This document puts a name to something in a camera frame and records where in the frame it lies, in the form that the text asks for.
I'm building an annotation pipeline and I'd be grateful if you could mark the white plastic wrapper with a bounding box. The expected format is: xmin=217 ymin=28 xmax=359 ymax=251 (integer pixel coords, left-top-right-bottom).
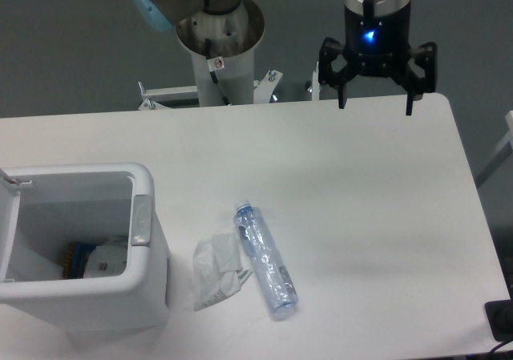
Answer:
xmin=192 ymin=233 xmax=252 ymax=311

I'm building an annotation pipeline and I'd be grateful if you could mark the white metal base frame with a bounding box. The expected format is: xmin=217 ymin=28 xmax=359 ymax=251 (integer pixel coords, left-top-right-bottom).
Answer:
xmin=138 ymin=63 xmax=322 ymax=111

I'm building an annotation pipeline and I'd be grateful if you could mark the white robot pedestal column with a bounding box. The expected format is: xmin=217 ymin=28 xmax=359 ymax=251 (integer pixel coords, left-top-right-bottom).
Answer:
xmin=176 ymin=0 xmax=265 ymax=107

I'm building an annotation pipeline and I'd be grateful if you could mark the black cable on pedestal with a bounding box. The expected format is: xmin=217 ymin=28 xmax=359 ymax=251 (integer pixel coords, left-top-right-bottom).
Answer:
xmin=204 ymin=38 xmax=232 ymax=107

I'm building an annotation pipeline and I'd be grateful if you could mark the white trash can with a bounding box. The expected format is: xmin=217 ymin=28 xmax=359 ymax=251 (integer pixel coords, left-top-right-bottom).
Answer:
xmin=1 ymin=163 xmax=170 ymax=331

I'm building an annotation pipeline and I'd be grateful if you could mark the blue orange snack package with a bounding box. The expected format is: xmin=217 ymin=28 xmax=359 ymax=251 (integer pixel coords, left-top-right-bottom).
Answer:
xmin=63 ymin=241 xmax=96 ymax=279

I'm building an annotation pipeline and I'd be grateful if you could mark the clear crushed plastic bottle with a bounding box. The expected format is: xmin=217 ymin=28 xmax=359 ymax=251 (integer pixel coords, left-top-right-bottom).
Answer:
xmin=233 ymin=200 xmax=298 ymax=321

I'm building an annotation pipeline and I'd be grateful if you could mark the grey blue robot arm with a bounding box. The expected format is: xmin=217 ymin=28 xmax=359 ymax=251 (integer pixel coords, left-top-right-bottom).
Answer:
xmin=132 ymin=0 xmax=438 ymax=107

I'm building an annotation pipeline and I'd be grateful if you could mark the white paper trash in bin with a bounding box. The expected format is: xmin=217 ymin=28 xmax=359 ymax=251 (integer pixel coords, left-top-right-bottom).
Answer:
xmin=83 ymin=236 xmax=127 ymax=278

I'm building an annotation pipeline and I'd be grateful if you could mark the black device at table edge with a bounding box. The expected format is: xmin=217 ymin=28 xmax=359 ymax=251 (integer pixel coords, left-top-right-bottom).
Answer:
xmin=484 ymin=299 xmax=512 ymax=342

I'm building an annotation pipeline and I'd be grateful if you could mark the white metal stand right edge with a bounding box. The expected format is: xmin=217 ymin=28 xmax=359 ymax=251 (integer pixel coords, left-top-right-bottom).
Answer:
xmin=474 ymin=111 xmax=512 ymax=188

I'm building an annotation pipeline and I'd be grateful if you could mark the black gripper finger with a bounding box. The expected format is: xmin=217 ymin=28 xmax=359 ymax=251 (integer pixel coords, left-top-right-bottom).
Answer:
xmin=318 ymin=37 xmax=347 ymax=109
xmin=396 ymin=42 xmax=437 ymax=115

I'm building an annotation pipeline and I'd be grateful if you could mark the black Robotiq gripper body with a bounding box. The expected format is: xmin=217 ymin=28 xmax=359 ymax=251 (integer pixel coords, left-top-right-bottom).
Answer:
xmin=342 ymin=3 xmax=411 ymax=77

